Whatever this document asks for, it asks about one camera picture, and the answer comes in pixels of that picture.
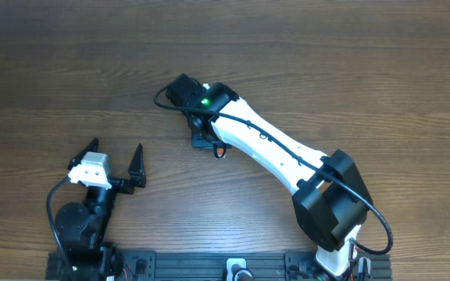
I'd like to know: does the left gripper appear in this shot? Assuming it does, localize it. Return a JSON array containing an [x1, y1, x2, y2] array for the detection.
[[66, 137, 148, 195]]

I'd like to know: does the mounting rail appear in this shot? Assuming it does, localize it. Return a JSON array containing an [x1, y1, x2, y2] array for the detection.
[[46, 249, 393, 281]]

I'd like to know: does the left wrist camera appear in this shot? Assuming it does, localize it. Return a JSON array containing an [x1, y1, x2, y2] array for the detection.
[[67, 151, 113, 190]]

